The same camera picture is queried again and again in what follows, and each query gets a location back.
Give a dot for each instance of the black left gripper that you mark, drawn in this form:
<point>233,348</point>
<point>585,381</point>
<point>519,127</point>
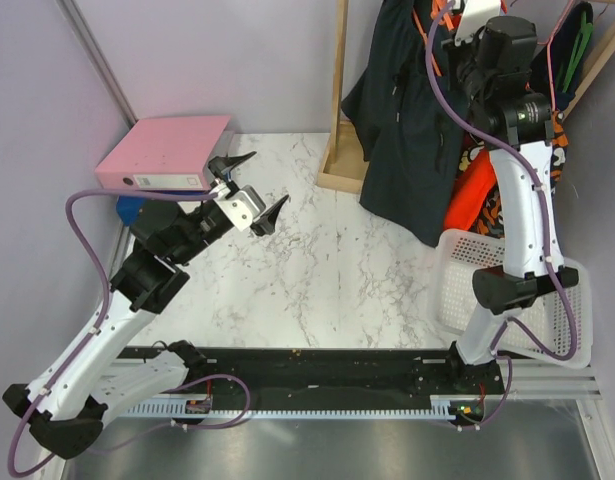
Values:
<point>268,223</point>

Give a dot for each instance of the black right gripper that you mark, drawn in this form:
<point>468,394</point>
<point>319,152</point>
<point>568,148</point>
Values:
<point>458,51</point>

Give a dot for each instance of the orange hanger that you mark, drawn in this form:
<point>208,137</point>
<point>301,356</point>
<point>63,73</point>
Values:
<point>437,30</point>

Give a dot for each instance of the dark navy shorts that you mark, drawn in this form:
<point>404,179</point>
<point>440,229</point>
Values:
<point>411,146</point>

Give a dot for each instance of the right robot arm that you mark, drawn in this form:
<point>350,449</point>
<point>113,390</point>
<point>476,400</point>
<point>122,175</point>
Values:
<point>490,58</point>

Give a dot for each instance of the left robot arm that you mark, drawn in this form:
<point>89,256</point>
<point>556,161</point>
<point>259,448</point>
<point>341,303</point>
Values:
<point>67,407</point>

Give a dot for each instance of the pink hanger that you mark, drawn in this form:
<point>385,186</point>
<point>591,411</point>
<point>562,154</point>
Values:
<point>548,49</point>

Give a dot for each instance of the navy ribbed shorts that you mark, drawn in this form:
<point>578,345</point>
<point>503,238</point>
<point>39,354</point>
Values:
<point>561,51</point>

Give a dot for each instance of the green hanger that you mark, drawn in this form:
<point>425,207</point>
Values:
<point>580,44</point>

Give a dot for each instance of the orange shorts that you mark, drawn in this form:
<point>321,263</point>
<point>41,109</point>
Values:
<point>467,195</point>

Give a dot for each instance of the camouflage print shorts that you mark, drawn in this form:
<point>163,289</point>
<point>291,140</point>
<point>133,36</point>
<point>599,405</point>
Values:
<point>492,210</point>

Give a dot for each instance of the pink binder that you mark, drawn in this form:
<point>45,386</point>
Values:
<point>165,154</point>

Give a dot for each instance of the wooden clothes rack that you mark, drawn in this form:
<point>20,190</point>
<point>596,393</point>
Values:
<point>342,167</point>

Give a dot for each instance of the blue binder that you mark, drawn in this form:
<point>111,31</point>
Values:
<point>128,209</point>

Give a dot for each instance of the white plastic basket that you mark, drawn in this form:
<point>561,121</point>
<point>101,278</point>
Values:
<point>451,300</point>

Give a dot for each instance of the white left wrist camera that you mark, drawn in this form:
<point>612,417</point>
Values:
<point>242,206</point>

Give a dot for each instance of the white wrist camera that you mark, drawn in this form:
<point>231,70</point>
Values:
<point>474,14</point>
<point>242,206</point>

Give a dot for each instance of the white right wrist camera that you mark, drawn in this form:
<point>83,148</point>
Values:
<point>474,14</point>

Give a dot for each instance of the white cable duct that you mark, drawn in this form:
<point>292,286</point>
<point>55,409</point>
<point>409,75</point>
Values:
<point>180,408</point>

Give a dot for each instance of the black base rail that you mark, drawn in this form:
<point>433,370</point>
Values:
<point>344,379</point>

